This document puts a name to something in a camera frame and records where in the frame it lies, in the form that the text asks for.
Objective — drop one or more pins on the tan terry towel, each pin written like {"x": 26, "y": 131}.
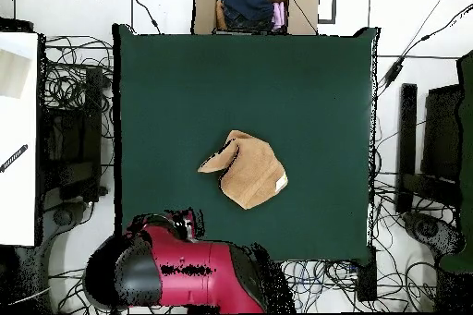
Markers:
{"x": 251, "y": 174}

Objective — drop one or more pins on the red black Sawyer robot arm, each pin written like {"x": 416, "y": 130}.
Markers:
{"x": 184, "y": 256}

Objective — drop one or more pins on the dark green table cloth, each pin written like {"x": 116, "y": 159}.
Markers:
{"x": 240, "y": 82}

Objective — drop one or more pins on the tan garment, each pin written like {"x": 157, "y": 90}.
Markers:
{"x": 220, "y": 15}

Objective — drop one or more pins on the pink garment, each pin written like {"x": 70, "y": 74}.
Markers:
{"x": 279, "y": 15}

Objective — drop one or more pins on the brown cardboard box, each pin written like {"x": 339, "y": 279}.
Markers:
{"x": 204, "y": 8}

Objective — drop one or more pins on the dark blue jeans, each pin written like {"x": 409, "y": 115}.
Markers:
{"x": 245, "y": 2}

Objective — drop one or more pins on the grey chair base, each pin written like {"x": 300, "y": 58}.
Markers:
{"x": 63, "y": 217}

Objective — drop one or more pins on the white desk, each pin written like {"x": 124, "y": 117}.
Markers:
{"x": 18, "y": 200}

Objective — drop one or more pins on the black striped tool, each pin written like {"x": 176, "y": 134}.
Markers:
{"x": 14, "y": 158}

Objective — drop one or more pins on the dark green fabric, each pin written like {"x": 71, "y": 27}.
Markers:
{"x": 467, "y": 145}

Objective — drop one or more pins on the beige paper sheet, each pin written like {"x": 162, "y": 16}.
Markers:
{"x": 13, "y": 75}

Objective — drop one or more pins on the black chair frame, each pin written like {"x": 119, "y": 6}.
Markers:
{"x": 408, "y": 126}

